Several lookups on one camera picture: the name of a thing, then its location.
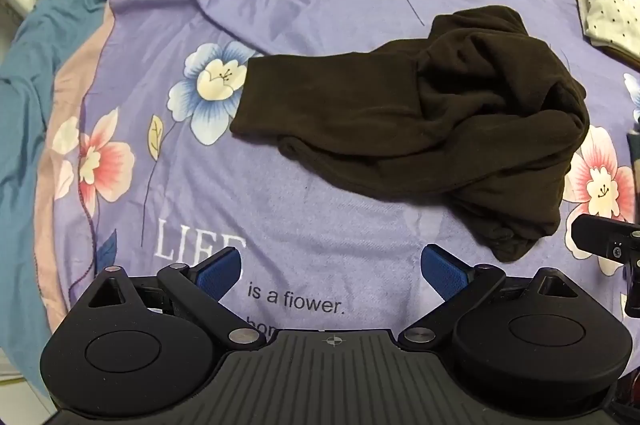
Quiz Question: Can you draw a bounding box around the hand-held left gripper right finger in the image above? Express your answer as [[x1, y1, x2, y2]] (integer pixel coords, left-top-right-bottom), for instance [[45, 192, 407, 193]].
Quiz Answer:
[[398, 243, 587, 350]]

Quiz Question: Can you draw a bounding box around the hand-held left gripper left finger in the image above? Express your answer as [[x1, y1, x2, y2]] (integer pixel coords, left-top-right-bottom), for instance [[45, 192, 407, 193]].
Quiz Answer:
[[88, 246, 267, 351]]

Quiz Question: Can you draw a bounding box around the dark brown t-shirt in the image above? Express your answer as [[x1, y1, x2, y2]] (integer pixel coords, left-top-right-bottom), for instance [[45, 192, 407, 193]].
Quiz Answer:
[[230, 5, 591, 263]]

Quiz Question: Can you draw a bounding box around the purple floral blanket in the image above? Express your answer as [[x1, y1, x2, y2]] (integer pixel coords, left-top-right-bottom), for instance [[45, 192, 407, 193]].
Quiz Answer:
[[35, 0, 640, 348]]

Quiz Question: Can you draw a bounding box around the light teal bedsheet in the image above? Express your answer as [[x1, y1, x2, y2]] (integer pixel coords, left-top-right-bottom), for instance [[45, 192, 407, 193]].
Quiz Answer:
[[0, 0, 162, 406]]

